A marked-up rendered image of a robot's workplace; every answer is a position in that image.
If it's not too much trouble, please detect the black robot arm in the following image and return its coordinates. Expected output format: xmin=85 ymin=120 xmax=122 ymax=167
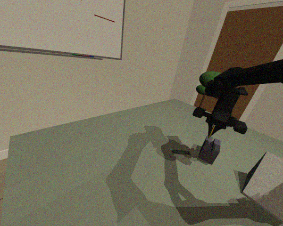
xmin=205 ymin=59 xmax=283 ymax=128

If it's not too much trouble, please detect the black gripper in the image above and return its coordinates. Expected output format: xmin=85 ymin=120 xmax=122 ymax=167
xmin=192 ymin=101 xmax=247 ymax=136

